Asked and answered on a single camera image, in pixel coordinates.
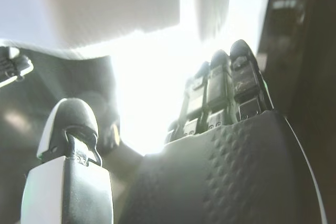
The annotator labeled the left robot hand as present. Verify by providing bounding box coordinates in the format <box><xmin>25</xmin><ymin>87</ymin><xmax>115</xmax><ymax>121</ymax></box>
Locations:
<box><xmin>20</xmin><ymin>39</ymin><xmax>329</xmax><ymax>224</ymax></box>

